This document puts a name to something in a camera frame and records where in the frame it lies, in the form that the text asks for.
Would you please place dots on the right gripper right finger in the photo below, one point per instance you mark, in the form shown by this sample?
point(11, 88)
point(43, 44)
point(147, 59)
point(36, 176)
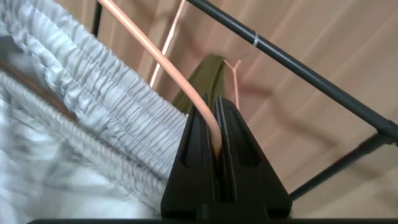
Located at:
point(252, 180)

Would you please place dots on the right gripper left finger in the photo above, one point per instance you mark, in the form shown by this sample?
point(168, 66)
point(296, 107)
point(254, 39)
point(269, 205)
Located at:
point(189, 180)

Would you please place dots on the green long-sleeved shirt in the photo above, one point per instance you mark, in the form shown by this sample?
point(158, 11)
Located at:
point(208, 77)

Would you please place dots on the pale grey shorts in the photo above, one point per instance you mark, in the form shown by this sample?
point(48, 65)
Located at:
point(93, 93)

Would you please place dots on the black clothes rack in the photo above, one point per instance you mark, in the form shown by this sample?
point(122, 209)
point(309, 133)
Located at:
point(295, 67)

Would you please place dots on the beige curtain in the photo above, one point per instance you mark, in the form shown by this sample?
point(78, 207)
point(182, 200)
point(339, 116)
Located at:
point(311, 124)

